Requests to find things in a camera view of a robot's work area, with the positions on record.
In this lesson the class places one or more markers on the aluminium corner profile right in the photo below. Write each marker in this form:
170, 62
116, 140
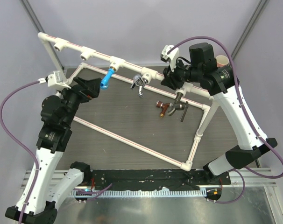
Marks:
262, 4

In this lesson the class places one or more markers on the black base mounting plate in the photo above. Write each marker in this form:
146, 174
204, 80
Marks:
154, 179

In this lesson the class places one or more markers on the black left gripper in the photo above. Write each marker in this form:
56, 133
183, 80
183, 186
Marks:
87, 89

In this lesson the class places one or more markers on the chrome metal faucet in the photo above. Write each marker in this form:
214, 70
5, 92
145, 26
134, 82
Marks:
140, 83

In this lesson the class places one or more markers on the grey plastic faucet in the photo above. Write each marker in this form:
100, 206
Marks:
178, 105

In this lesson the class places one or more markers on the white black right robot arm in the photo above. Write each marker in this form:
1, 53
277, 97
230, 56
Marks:
215, 74

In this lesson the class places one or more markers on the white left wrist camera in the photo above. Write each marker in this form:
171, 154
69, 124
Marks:
56, 80

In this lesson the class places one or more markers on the white PVC pipe frame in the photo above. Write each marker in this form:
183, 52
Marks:
125, 71

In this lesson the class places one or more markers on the slotted cable duct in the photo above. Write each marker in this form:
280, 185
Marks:
155, 193

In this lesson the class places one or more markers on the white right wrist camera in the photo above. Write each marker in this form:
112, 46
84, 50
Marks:
170, 54

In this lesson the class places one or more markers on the brown plastic faucet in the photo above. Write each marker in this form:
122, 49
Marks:
163, 107

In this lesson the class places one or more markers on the pink ceramic mug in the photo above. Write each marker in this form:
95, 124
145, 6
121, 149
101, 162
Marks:
222, 60

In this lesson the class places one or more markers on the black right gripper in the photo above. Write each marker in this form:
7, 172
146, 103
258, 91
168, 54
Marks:
170, 75

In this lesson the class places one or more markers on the blue plastic faucet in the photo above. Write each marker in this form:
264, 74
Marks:
105, 81

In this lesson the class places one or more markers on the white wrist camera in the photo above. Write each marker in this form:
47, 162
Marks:
56, 80
170, 54

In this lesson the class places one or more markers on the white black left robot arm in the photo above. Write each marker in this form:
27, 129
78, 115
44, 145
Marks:
39, 204

